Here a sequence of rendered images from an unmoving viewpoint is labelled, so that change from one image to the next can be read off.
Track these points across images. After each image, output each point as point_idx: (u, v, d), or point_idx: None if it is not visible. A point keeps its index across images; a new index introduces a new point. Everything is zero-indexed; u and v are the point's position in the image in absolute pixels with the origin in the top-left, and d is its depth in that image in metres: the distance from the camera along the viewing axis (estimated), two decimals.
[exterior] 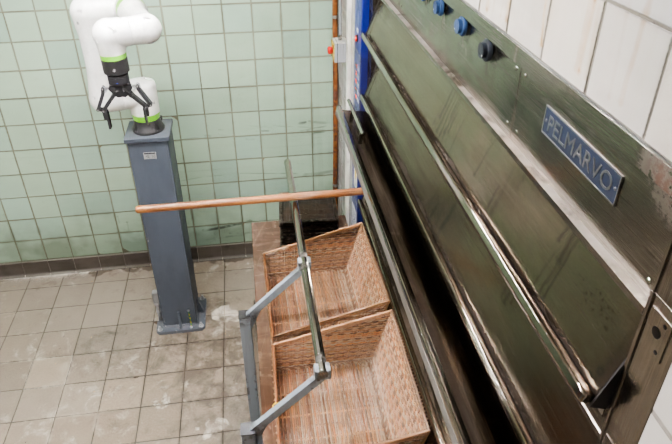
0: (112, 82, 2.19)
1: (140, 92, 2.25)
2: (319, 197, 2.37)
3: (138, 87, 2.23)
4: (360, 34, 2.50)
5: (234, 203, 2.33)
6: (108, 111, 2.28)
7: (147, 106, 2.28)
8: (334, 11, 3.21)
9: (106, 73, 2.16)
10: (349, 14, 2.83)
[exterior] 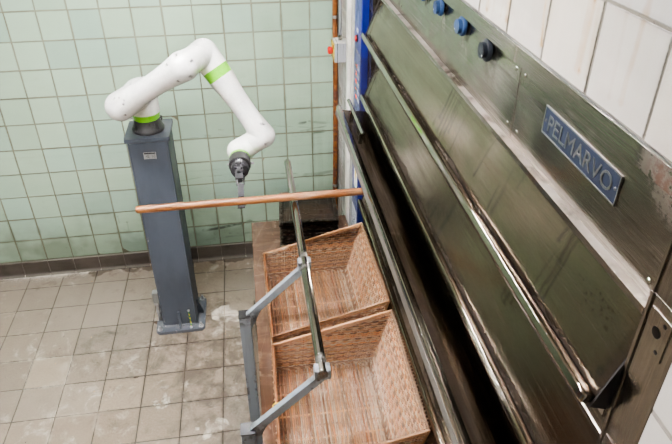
0: (232, 173, 2.57)
1: (235, 161, 2.48)
2: (319, 197, 2.37)
3: (235, 160, 2.50)
4: (360, 34, 2.50)
5: (234, 203, 2.33)
6: None
7: (236, 166, 2.43)
8: (334, 11, 3.21)
9: None
10: (349, 14, 2.83)
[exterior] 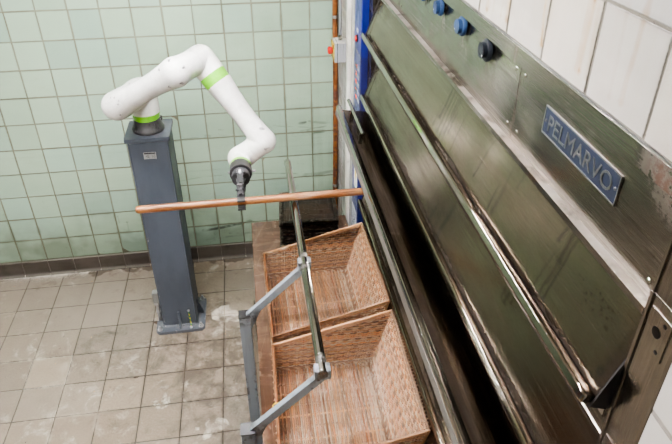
0: (233, 181, 2.50)
1: (236, 175, 2.41)
2: (319, 197, 2.37)
3: (236, 171, 2.42)
4: (360, 34, 2.50)
5: (234, 203, 2.33)
6: None
7: (238, 188, 2.36)
8: (334, 11, 3.21)
9: None
10: (349, 14, 2.83)
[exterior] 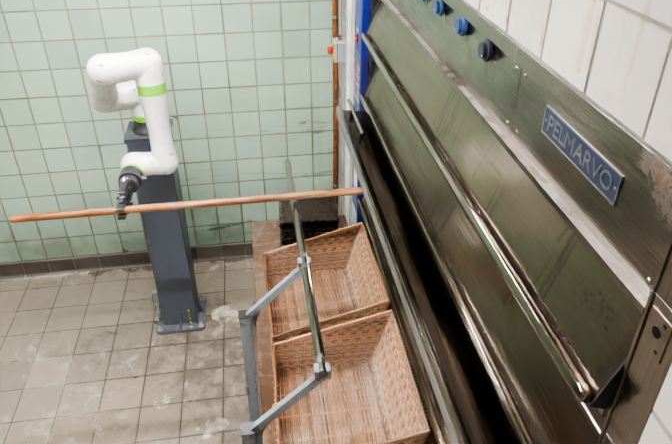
0: None
1: (120, 183, 2.35)
2: (203, 206, 2.31)
3: (121, 179, 2.36)
4: (360, 34, 2.50)
5: (113, 212, 2.27)
6: None
7: (119, 196, 2.30)
8: (334, 11, 3.21)
9: None
10: (349, 14, 2.83)
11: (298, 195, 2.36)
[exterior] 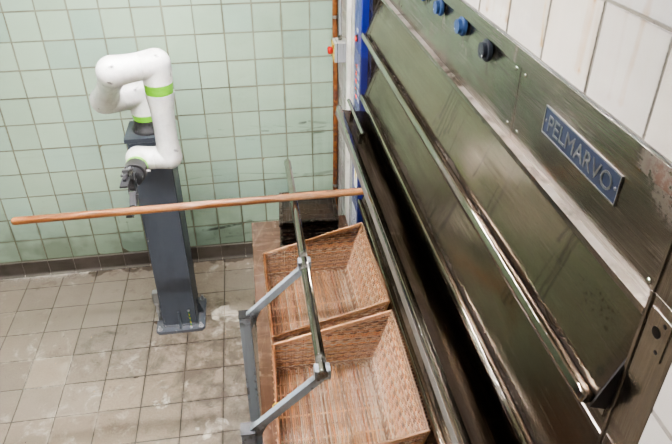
0: None
1: (125, 169, 2.41)
2: (203, 207, 2.32)
3: (126, 168, 2.42)
4: (360, 34, 2.50)
5: (114, 214, 2.28)
6: (134, 207, 2.42)
7: (123, 174, 2.35)
8: (334, 11, 3.21)
9: None
10: (349, 14, 2.83)
11: (298, 196, 2.36)
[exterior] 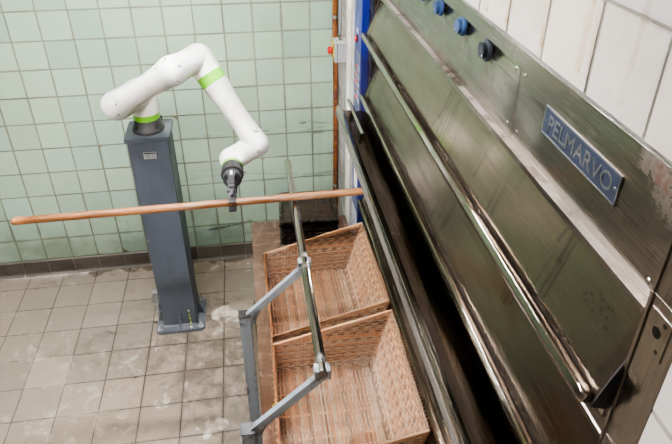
0: (224, 182, 2.50)
1: (228, 176, 2.41)
2: (203, 207, 2.32)
3: (228, 172, 2.42)
4: (360, 34, 2.50)
5: (114, 214, 2.28)
6: None
7: (229, 189, 2.36)
8: (334, 11, 3.21)
9: None
10: (349, 14, 2.83)
11: (298, 196, 2.36)
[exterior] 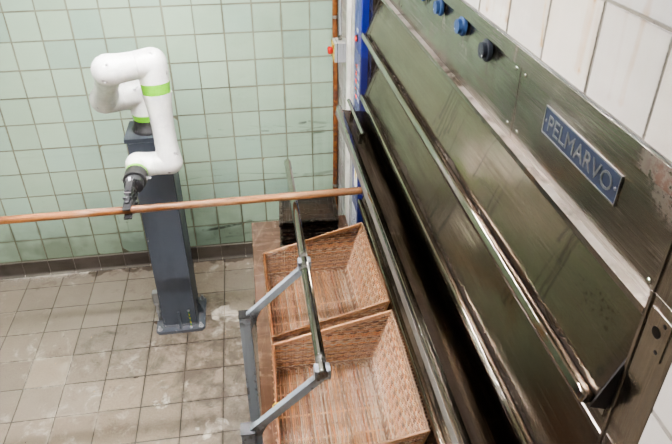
0: None
1: (126, 183, 2.35)
2: (97, 215, 2.27)
3: (126, 179, 2.36)
4: (360, 34, 2.50)
5: (3, 222, 2.22)
6: None
7: (125, 196, 2.30)
8: (334, 11, 3.21)
9: None
10: (349, 14, 2.83)
11: (196, 203, 2.31)
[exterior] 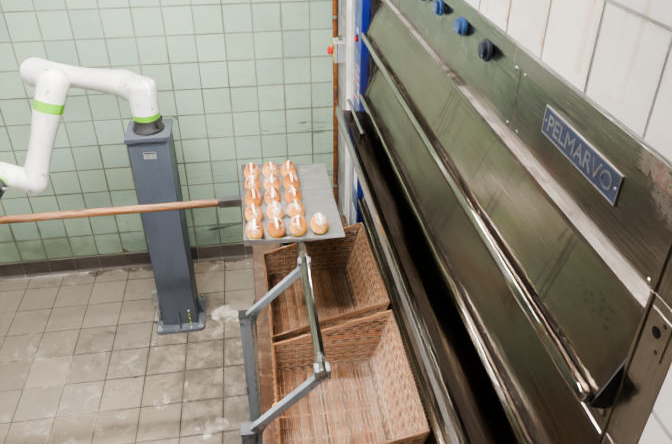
0: None
1: None
2: None
3: None
4: (360, 34, 2.50)
5: None
6: None
7: None
8: (334, 11, 3.21)
9: None
10: (349, 14, 2.83)
11: (42, 216, 2.24)
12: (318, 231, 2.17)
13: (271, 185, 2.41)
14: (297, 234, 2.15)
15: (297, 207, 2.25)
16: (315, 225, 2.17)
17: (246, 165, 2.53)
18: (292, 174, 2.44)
